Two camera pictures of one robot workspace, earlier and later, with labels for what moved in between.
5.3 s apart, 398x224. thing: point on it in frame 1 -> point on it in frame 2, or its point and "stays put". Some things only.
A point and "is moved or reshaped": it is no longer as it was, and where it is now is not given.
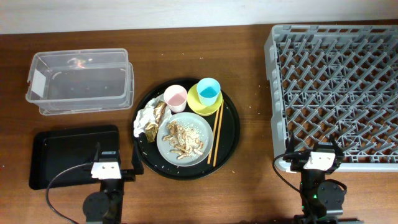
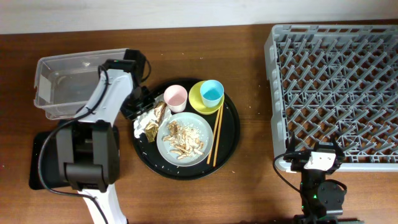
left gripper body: x=114 y=185 -> x=140 y=101
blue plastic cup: x=208 y=91 is moved or reshaped
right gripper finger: x=290 y=143 stays put
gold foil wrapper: x=152 y=129 stays put
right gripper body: x=300 y=160 stays put
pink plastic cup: x=175 y=97 stays put
